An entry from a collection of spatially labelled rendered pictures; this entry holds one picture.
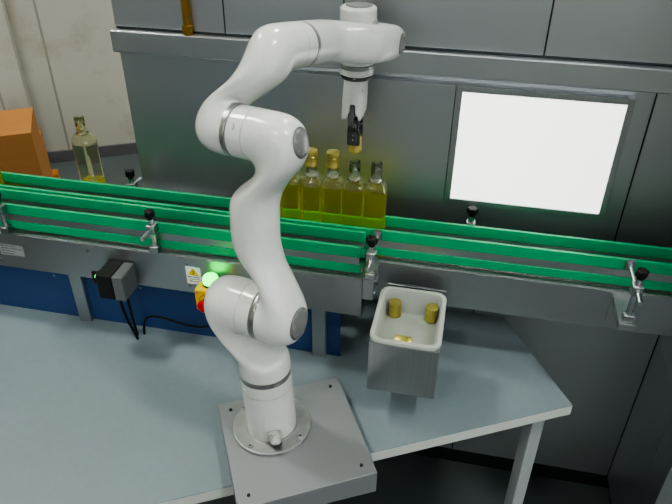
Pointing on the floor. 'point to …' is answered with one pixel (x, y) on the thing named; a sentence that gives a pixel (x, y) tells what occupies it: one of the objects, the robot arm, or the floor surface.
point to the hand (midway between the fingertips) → (355, 134)
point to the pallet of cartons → (23, 144)
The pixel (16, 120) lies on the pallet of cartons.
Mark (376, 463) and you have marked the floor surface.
